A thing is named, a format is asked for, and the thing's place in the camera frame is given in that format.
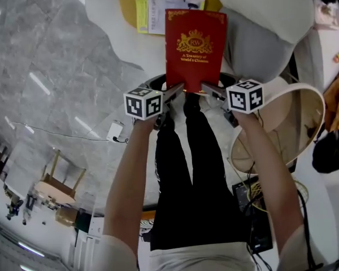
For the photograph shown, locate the black monitor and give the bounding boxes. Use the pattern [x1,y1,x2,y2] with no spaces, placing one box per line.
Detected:
[232,176,273,255]

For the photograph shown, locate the gold wire side table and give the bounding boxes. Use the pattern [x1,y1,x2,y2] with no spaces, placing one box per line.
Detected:
[244,179,310,213]

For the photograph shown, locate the person's left forearm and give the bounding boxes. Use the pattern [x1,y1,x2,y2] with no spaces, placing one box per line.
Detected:
[101,117,159,242]

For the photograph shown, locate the black cable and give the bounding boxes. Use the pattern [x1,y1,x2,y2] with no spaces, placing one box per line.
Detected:
[242,159,319,271]

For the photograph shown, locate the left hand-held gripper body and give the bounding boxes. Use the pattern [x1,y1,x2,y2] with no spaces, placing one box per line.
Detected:
[123,85,176,130]

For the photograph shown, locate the person's white shirt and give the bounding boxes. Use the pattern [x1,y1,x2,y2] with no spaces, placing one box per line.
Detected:
[92,224,317,271]

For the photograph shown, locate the white flower-shaped chair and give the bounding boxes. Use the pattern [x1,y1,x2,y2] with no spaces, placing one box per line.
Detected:
[77,0,316,129]

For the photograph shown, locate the red book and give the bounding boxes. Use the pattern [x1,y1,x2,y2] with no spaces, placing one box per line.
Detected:
[164,8,228,95]

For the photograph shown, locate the orange round stool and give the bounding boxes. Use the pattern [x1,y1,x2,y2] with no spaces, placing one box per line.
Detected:
[140,209,158,244]

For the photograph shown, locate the person's black trousers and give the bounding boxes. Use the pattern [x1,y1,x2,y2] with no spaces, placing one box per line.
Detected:
[149,93,251,251]

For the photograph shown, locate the white power adapter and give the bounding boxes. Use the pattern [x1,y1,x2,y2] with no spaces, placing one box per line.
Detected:
[106,120,124,142]

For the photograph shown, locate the wooden stool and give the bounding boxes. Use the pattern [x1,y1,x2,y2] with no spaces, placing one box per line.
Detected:
[31,148,87,206]

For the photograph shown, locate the yellow and white booklet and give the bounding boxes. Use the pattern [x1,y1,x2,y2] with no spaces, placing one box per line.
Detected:
[135,0,206,36]

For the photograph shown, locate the large black backpack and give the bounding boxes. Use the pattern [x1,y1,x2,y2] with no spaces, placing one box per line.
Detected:
[312,128,339,174]

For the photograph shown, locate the person's right forearm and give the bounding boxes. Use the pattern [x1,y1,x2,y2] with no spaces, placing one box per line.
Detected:
[234,113,306,250]

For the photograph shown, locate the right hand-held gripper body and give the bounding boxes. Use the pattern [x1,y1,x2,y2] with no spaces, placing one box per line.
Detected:
[213,79,264,128]

